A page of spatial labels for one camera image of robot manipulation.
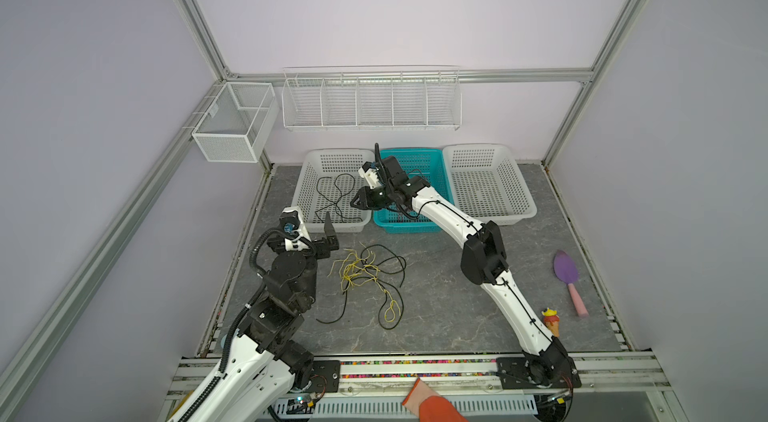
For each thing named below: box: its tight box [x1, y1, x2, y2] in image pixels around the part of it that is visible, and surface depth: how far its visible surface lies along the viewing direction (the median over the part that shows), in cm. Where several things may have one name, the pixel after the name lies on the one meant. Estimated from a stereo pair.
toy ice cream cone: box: [541, 307, 561, 337], surface depth 82 cm
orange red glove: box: [402, 377, 469, 422], surface depth 72 cm
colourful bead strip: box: [340, 360, 497, 379], surface depth 77 cm
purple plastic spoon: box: [553, 249, 589, 317], surface depth 93 cm
